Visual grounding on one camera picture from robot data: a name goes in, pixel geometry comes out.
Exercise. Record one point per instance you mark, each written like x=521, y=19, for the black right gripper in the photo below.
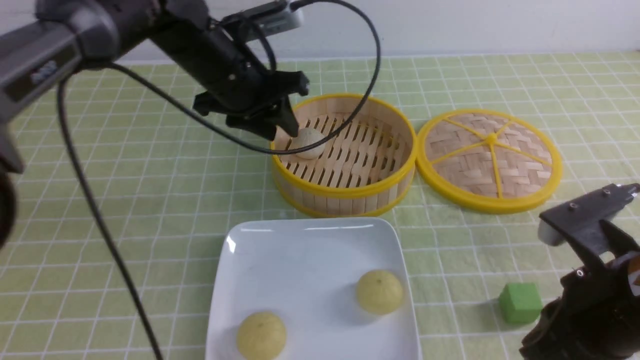
x=597, y=316

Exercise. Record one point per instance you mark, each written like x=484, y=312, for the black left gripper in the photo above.
x=235, y=83

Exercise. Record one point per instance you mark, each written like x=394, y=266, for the white steamed bun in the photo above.
x=306, y=137

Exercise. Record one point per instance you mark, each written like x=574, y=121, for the yellow steamed bun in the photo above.
x=261, y=336
x=379, y=292

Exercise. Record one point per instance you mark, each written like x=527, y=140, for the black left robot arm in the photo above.
x=69, y=36

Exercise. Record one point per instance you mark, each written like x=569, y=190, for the white square plate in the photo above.
x=305, y=271

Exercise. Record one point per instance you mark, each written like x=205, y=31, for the yellow steamed bun on plate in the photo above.
x=261, y=336

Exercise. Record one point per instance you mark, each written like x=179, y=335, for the green cube block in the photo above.
x=520, y=303

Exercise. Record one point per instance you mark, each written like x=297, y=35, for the yellow-rimmed bamboo steamer basket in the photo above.
x=365, y=170

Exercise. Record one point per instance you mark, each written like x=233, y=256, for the woven bamboo steamer lid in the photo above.
x=488, y=161

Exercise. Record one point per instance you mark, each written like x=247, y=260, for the green checkered tablecloth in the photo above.
x=170, y=190

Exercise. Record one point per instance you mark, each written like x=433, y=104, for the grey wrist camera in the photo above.
x=274, y=17

